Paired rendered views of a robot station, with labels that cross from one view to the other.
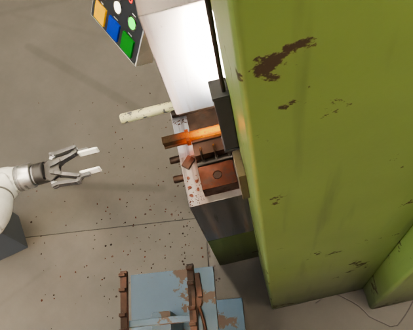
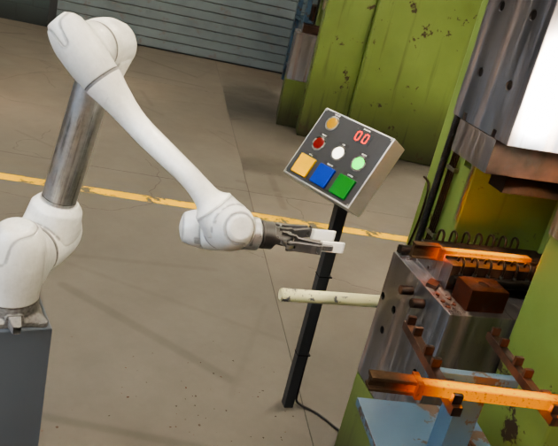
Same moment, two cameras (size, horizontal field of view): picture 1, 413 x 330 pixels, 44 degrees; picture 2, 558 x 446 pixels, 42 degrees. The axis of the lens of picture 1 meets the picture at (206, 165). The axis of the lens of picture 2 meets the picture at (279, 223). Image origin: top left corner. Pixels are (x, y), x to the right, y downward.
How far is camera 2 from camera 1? 1.69 m
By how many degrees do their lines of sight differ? 47
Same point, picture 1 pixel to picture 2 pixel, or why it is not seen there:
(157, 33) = not seen: outside the picture
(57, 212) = not seen: outside the picture
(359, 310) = not seen: outside the picture
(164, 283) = (409, 412)
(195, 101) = (531, 133)
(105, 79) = (170, 335)
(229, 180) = (500, 290)
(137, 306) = (378, 427)
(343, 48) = not seen: outside the picture
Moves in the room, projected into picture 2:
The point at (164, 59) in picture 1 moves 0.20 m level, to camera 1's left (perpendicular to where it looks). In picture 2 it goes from (547, 50) to (482, 38)
